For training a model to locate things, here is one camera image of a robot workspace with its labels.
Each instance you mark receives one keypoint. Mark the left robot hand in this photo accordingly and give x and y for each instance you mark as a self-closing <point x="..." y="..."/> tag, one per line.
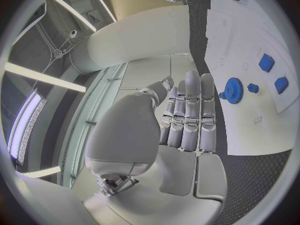
<point x="131" y="135"/>

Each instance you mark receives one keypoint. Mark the white task board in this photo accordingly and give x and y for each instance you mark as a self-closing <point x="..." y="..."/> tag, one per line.
<point x="248" y="125"/>

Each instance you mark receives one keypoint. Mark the small blue peg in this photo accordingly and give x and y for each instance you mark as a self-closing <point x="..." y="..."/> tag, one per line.
<point x="222" y="95"/>

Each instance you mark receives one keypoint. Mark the glowing light bar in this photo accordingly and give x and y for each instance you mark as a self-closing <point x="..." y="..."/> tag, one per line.
<point x="23" y="127"/>

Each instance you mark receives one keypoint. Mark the blue gear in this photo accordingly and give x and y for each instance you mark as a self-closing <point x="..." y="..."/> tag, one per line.
<point x="233" y="91"/>

